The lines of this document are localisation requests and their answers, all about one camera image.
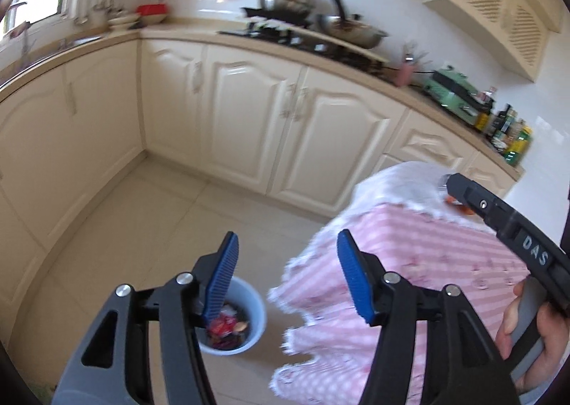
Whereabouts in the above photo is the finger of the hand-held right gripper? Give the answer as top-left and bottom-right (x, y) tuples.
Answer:
(445, 172), (525, 242)

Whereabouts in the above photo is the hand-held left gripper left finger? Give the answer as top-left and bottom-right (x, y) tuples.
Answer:
(52, 231), (240, 405)

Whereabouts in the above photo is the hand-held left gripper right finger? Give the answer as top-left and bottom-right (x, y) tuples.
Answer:
(336, 229), (519, 405)

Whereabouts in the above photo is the crushed orange soda can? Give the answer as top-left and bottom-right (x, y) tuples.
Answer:
(437, 176), (476, 215)

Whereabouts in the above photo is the red soda can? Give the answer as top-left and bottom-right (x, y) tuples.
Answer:
(208, 313), (238, 338)

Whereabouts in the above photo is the blue plastic bin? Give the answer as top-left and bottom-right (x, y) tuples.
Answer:
(196, 276), (268, 357)

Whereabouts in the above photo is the person's right hand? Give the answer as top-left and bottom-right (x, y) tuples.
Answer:
(494, 280), (570, 392)

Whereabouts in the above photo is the green yellow bottle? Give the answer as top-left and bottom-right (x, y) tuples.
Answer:
(504, 124), (534, 166)

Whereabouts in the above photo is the pink checked tablecloth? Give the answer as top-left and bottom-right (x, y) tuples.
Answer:
(267, 202), (544, 405)

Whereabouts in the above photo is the group of dark condiment bottles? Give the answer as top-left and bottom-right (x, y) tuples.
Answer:
(487, 103), (519, 152)

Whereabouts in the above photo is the large soy sauce bottle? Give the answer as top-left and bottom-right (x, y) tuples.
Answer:
(474, 87), (497, 132)

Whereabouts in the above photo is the green electric cooker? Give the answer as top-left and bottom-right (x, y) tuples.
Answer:
(421, 67), (491, 126)

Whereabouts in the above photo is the pink utensil holder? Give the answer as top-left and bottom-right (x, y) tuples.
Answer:
(396, 62), (415, 87)

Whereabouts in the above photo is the bundle of chopsticks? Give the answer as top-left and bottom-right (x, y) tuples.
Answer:
(401, 43), (430, 67)

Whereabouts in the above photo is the cream lattice door cabinet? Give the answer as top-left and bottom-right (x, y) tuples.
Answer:
(423, 0), (564, 83)

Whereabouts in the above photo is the steel wok with lid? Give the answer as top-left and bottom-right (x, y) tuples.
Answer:
(316, 0), (389, 50)

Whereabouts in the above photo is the black gas stove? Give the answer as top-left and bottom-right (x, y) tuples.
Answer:
(218, 22), (393, 76)

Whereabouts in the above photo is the beige countertop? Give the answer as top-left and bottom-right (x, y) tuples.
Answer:
(0, 17), (526, 183)

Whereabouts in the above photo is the red container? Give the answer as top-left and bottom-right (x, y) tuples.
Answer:
(136, 3), (171, 17)

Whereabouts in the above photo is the steel faucet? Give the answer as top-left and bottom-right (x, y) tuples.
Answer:
(4, 2), (34, 54)

